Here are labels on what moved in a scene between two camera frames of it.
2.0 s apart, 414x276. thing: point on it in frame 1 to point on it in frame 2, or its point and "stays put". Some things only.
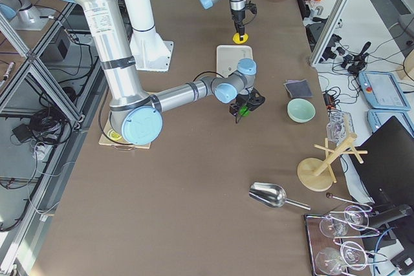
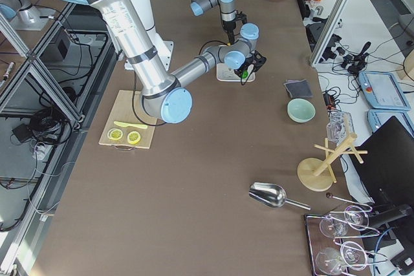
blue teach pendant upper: (381, 92) stays put
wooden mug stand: (318, 175) stays put
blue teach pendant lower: (378, 117) stays put
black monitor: (387, 171) stays put
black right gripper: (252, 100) to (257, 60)
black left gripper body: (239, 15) to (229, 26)
